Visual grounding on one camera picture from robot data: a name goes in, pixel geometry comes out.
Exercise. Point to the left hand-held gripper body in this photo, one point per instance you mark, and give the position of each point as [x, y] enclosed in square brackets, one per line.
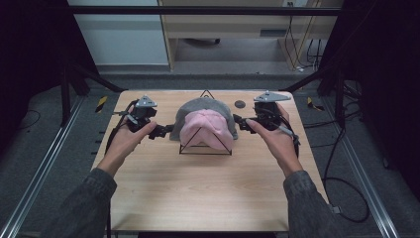
[141, 115]

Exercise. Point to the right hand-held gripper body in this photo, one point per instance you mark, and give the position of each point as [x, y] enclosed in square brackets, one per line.
[268, 112]

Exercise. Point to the pink knit hat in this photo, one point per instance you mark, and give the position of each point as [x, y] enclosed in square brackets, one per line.
[206, 129]

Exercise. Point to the gray knit hat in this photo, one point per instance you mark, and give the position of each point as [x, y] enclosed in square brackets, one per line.
[204, 104]

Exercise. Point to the person's left hand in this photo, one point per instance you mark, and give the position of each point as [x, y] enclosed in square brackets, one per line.
[127, 143]

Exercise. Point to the person's right hand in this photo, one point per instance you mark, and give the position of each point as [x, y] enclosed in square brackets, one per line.
[277, 140]

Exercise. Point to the round gray table grommet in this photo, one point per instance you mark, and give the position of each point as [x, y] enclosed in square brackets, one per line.
[240, 104]

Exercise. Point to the yellow tool right side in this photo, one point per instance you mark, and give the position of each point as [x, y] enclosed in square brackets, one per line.
[313, 104]

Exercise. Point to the white cabinet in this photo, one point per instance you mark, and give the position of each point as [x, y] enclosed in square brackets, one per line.
[122, 39]

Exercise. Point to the light wooden desk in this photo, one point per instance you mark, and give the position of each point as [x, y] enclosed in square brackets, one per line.
[231, 29]

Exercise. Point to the gray clamp on table edge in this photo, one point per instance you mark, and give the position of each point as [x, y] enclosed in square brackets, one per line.
[335, 209]

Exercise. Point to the black curtain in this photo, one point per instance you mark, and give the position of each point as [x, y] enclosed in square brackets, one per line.
[386, 82]
[29, 66]

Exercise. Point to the black diagonal frame brace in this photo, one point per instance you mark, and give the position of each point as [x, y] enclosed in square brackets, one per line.
[95, 79]
[307, 81]

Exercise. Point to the black frame post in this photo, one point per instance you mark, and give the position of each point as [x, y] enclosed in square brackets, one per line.
[65, 95]
[339, 99]

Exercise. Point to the aluminium floor rail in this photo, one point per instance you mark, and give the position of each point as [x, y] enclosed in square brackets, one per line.
[39, 165]
[363, 172]

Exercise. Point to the black horizontal frame bar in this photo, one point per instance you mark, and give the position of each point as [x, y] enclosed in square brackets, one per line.
[204, 10]

